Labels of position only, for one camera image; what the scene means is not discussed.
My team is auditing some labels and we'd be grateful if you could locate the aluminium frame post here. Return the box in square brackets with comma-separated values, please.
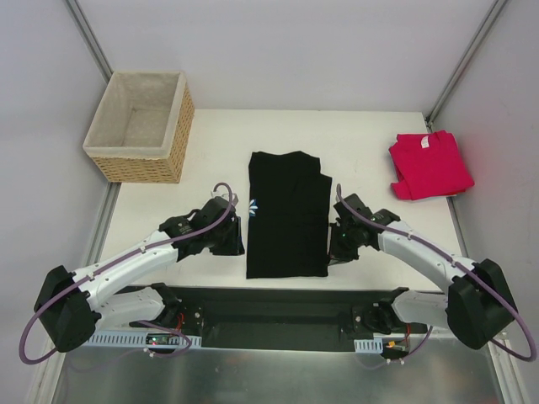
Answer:
[64, 0, 113, 82]
[424, 0, 510, 131]

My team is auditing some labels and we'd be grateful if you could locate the black t shirt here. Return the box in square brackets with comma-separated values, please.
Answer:
[246, 151, 332, 279]

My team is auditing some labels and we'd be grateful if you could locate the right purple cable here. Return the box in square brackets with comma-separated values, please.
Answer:
[335, 183, 536, 367]

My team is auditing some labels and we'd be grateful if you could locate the red t shirt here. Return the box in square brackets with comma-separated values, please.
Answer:
[389, 130, 475, 200]

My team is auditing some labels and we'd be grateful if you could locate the wicker basket with liner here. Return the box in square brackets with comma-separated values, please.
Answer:
[83, 71, 195, 183]

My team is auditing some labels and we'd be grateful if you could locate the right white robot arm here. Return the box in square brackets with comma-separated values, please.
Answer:
[329, 194, 517, 349]

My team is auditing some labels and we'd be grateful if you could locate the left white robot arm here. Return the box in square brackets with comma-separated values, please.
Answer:
[34, 196, 244, 353]

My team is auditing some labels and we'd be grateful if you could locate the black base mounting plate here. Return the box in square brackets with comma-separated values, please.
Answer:
[128, 288, 447, 350]

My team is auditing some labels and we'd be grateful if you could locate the left aluminium frame post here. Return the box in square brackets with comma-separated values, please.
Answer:
[64, 0, 113, 82]

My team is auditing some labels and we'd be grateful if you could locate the right aluminium frame post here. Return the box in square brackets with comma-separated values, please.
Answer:
[424, 0, 510, 131]

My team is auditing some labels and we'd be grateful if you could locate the left slotted cable duct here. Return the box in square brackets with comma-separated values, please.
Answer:
[83, 331, 188, 349]

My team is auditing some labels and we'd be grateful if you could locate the slotted cable duct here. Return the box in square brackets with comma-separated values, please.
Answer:
[354, 338, 383, 354]
[83, 331, 188, 349]

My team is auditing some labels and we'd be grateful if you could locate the right slotted cable duct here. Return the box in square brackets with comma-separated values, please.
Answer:
[354, 338, 383, 354]

